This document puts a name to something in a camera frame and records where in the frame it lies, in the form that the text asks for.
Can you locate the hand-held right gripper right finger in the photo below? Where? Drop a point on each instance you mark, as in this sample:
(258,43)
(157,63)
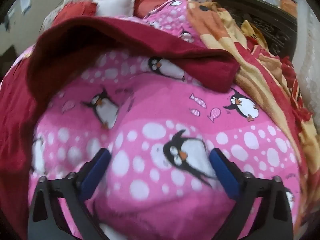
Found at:
(225,176)

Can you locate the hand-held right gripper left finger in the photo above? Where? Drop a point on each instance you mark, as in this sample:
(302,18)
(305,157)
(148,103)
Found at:
(96,171)

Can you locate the dark red garment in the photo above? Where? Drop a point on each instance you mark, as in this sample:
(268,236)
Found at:
(75,55)

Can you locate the pink penguin printed blanket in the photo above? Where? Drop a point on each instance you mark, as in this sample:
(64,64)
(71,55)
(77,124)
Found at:
(155,110)

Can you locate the orange and red blanket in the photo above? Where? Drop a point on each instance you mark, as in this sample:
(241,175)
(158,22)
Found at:
(255,80)

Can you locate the red heart pillow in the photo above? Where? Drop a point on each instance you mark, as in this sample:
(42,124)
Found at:
(150,2)
(75,10)

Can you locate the white pillow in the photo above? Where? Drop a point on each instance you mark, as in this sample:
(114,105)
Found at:
(115,3)

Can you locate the white wall paper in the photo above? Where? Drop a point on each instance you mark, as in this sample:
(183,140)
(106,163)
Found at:
(25,0)

